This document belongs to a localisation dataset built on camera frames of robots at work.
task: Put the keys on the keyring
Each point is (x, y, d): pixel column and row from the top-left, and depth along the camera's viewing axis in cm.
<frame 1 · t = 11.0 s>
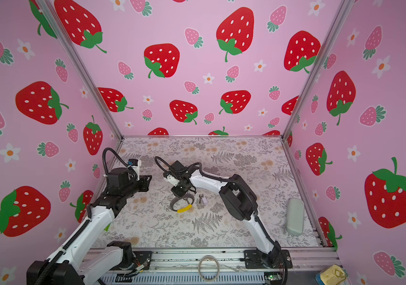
left hand: (148, 175, 83), fingers closed
right hand: (175, 192, 92), fingers open
metal keyring with yellow tag: (181, 204, 92), on the table
white plastic case: (295, 216, 85), point 4 cm above the table

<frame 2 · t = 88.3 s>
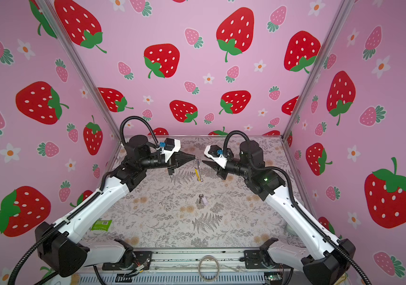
left hand: (192, 155, 64), fingers closed
right hand: (204, 156, 65), fingers closed
metal keyring with yellow tag: (198, 171, 105), on the table
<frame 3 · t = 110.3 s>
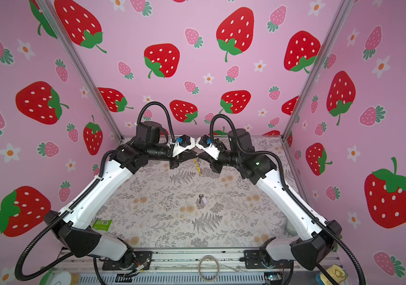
left hand: (195, 151, 67), fingers closed
right hand: (198, 153, 67), fingers closed
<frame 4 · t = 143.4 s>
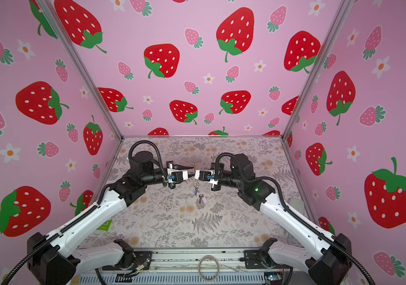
left hand: (191, 166, 68), fingers open
right hand: (196, 168, 67), fingers closed
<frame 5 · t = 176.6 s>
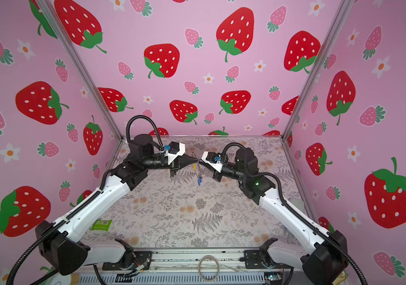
left hand: (195, 158, 64), fingers closed
right hand: (199, 159, 67), fingers closed
key with blue tag: (199, 181, 73), point 25 cm above the table
